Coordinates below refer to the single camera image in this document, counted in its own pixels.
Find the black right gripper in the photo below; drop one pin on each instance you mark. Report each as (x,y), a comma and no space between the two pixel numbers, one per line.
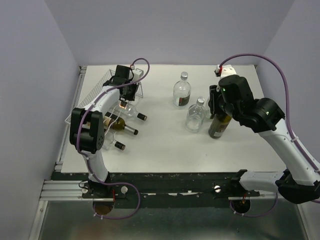
(212,101)

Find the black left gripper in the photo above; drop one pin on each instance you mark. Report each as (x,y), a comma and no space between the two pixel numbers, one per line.
(132,97)

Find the olive wine bottle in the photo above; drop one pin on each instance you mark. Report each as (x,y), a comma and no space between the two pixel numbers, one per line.
(219,124)

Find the square clear bottle black cap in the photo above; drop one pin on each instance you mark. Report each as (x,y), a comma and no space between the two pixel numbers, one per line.
(128,109)

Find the small clear bottle silver cap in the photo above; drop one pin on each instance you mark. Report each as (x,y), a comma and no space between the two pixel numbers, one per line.
(195,116)

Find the dark green wine bottle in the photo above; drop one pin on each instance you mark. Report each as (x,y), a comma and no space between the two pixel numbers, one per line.
(118,124)

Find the square clear bottle front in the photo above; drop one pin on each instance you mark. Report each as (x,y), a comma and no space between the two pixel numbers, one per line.
(109,140)

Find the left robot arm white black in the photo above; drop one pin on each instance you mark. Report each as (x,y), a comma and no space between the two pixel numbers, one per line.
(87,123)

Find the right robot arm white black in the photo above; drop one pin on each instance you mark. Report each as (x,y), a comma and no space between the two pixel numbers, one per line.
(300,181)

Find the round clear bottle silver cap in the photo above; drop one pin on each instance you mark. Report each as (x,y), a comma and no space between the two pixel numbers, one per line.
(182,91)

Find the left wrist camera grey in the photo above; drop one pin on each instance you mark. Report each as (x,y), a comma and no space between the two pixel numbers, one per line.
(137,74)

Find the white wire wine rack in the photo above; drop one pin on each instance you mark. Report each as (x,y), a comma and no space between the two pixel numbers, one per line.
(99,98)

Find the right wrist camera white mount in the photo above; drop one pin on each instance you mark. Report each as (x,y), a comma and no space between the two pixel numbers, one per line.
(224,71)

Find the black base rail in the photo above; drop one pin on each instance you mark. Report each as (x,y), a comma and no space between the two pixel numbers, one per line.
(168,190)

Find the aluminium rail right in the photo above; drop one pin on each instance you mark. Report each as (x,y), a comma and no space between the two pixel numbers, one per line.
(263,195)

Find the aluminium rail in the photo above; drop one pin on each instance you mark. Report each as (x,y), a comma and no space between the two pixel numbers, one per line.
(61,190)
(263,195)

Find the aluminium rail left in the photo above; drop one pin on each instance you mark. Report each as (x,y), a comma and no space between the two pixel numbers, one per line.
(61,190)

